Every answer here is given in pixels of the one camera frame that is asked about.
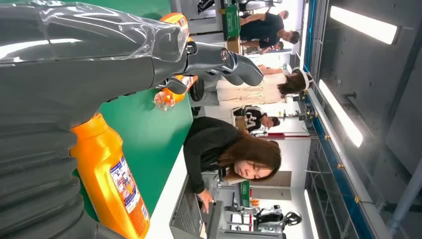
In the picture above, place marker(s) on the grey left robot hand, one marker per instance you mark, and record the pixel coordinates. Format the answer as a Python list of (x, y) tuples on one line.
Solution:
[(82, 66)]

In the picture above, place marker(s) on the orange bottle with clear cap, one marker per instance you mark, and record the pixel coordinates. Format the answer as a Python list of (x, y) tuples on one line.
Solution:
[(176, 19), (108, 184), (179, 94)]

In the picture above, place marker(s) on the green table mat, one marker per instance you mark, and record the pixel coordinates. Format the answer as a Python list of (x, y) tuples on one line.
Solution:
[(148, 138)]

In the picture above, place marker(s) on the black round stool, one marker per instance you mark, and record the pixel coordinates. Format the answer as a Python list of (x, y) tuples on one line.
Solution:
[(197, 89)]

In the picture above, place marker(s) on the person at laptop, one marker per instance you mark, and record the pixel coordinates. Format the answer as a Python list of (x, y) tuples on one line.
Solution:
[(211, 142)]

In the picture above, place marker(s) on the green sign board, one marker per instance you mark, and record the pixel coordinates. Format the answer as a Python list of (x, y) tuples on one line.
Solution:
[(231, 21)]

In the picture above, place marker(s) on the standing person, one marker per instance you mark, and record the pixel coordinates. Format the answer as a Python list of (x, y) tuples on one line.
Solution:
[(250, 89)]

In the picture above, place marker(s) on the seated person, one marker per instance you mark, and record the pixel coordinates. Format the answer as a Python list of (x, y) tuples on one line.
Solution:
[(254, 118)]

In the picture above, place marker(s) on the grey laptop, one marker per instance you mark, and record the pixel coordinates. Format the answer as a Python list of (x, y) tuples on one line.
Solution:
[(188, 214)]

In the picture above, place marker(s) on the person leaning over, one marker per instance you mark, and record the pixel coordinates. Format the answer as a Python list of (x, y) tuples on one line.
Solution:
[(263, 28)]

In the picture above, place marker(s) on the small green sign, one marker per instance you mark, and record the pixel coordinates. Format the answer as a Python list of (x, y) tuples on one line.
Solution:
[(244, 194)]

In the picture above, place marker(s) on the black and white robot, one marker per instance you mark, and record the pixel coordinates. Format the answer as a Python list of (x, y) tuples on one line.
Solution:
[(273, 217)]

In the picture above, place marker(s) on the ceiling light panel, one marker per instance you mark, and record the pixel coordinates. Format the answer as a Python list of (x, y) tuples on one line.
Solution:
[(341, 113), (310, 217), (362, 23)]

